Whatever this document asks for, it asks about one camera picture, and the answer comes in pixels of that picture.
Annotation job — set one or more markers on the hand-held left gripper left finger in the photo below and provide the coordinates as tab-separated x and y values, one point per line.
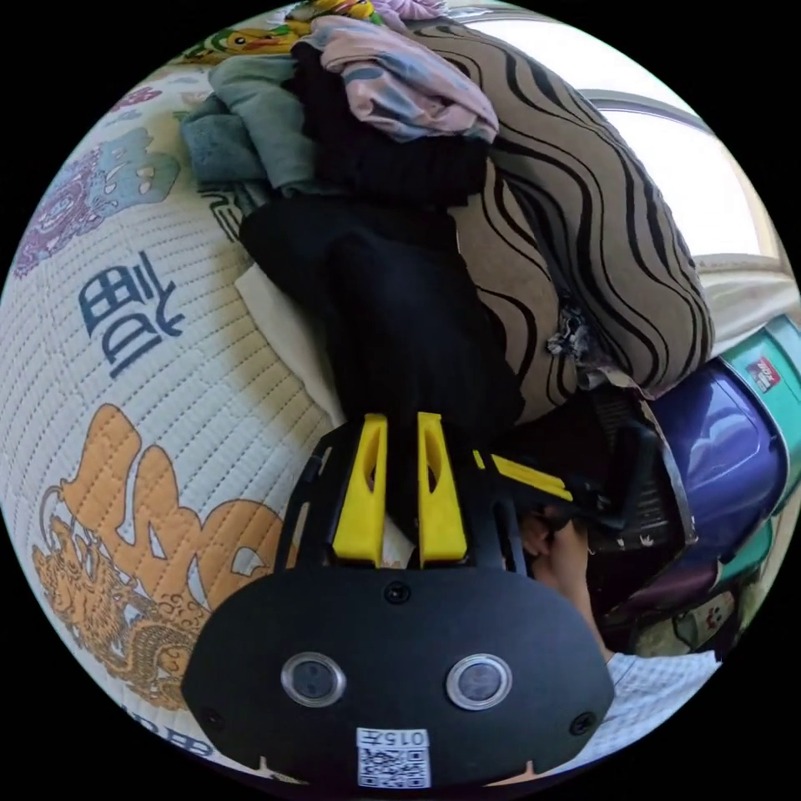
358	500

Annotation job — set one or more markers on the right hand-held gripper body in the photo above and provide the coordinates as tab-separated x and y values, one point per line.
597	500

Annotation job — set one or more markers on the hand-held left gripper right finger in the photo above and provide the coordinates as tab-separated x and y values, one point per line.
443	507

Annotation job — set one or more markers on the black long pants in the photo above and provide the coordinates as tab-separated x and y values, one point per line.
400	313

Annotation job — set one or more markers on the person's right forearm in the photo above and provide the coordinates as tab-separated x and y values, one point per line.
579	607

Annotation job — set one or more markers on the person's right hand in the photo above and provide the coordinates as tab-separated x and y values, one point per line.
554	538

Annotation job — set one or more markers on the purple plastic tub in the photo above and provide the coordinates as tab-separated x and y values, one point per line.
719	457

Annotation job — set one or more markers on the bed with printed quilt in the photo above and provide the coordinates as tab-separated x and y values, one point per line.
188	400

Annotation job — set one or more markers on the cream cloth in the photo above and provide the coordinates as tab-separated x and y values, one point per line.
275	319

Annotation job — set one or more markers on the teal bucket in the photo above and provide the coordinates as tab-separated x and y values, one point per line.
779	400

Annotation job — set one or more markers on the brown pillow with black waves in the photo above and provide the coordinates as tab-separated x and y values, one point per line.
594	238

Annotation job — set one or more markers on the window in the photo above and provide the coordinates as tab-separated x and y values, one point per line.
688	163

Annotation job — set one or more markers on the pile of clothes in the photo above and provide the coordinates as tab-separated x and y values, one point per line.
375	125

